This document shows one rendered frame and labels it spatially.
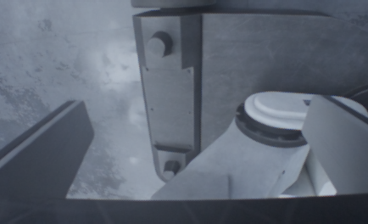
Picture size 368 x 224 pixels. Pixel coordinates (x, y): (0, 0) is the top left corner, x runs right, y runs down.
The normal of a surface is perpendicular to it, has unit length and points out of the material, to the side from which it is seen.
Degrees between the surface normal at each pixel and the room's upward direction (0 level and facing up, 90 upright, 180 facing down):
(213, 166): 90
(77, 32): 0
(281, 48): 0
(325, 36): 0
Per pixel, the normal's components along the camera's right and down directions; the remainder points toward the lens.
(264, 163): -0.04, -0.85
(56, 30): -0.22, 0.52
